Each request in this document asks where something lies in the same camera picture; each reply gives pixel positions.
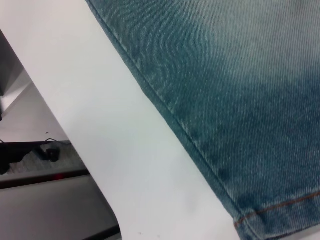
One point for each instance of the blue denim shorts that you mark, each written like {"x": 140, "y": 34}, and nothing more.
{"x": 237, "y": 100}

